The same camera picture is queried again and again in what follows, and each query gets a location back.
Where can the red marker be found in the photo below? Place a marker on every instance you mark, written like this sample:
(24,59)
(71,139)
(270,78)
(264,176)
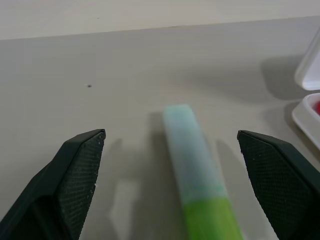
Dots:
(317,107)

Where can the white plastic pencil case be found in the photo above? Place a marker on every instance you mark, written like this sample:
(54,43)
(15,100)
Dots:
(308,105)

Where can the green highlighter marker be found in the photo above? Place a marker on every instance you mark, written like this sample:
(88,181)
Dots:
(197,172)

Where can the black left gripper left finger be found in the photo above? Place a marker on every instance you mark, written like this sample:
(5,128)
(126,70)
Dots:
(67,190)

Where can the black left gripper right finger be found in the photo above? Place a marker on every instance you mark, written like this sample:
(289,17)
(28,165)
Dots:
(280,185)

